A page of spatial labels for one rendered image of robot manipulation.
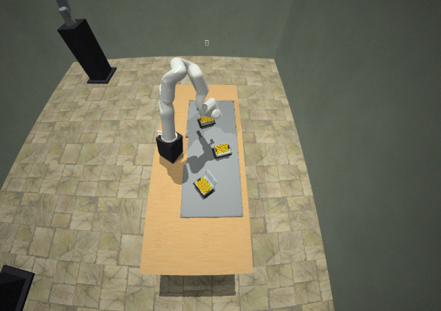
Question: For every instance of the yellow perforated plate with grid of holes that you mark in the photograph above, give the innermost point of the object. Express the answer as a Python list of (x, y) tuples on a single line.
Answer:
[(204, 119)]

